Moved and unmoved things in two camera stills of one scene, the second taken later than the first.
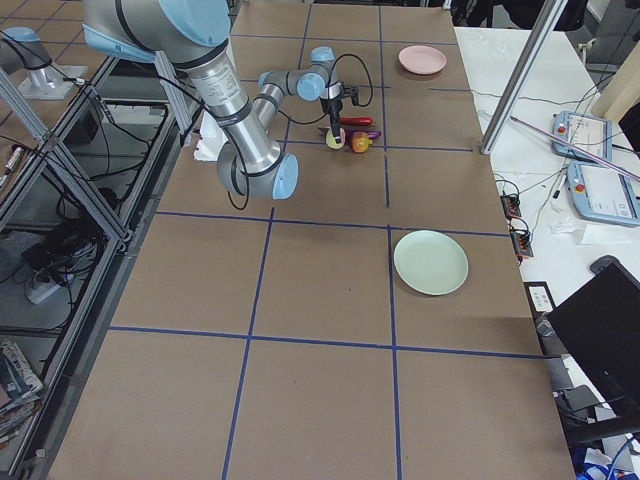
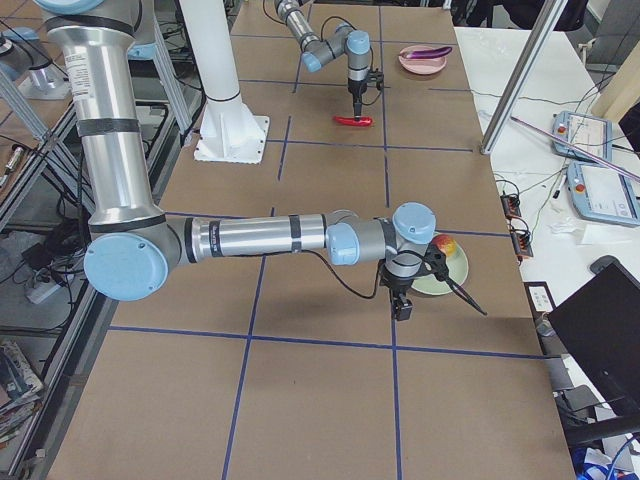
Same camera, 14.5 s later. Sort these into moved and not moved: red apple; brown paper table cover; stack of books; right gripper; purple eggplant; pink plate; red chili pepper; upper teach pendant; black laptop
Moved: red apple; right gripper; purple eggplant
Not moved: black laptop; upper teach pendant; stack of books; pink plate; brown paper table cover; red chili pepper
